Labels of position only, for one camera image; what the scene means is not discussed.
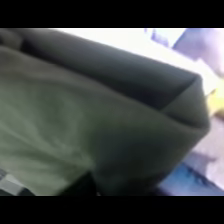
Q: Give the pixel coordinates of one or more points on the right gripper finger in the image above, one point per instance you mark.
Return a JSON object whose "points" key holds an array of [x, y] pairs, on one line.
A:
{"points": [[85, 186]]}

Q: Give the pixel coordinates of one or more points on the dark green shirt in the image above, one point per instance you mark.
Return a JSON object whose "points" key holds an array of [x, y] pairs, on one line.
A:
{"points": [[100, 110]]}

